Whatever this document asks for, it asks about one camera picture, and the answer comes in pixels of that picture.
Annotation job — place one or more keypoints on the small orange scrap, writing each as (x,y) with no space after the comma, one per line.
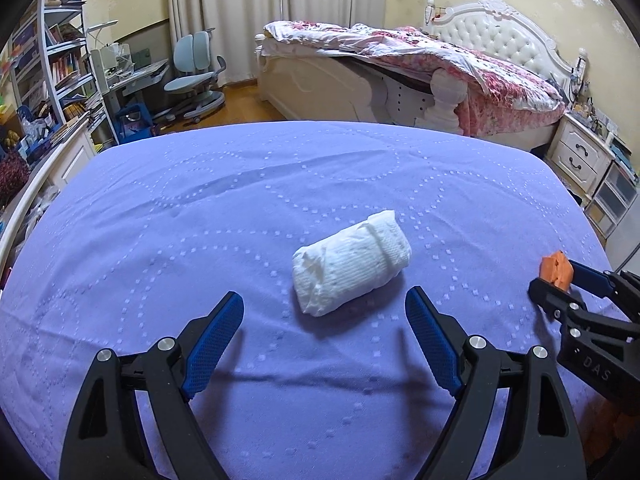
(556,270)

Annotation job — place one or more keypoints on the white cabinet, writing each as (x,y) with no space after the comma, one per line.
(72,160)

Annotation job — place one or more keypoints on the light blue desk chair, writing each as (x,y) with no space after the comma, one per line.
(192,70)

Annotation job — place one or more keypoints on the cream curtains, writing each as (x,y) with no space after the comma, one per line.
(240,15)

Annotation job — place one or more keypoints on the white desk lamp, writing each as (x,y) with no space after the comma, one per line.
(102,27)

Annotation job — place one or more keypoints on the white cloth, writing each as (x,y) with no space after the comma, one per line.
(350,260)

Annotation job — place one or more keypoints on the dark red flower bunch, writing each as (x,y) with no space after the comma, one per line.
(12,180)

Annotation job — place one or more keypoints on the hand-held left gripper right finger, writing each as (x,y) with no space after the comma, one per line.
(435,345)

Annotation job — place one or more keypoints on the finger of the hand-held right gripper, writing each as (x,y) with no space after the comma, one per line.
(550,300)
(595,282)

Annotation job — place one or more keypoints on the white nightstand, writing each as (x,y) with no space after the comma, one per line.
(575,155)

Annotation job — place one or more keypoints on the clear plastic drawer unit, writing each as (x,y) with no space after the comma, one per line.
(612,200)

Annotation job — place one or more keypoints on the grey study desk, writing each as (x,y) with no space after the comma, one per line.
(140,75)

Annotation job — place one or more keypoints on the purple tablecloth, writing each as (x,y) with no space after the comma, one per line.
(200,220)

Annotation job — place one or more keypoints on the pink floral quilt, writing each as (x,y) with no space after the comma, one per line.
(400,45)

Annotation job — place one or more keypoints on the white bookshelf with books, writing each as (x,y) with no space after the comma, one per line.
(65,65)

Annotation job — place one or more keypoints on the white bed with tufted headboard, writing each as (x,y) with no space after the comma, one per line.
(505,35)

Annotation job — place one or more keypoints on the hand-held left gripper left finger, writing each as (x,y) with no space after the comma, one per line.
(210,350)

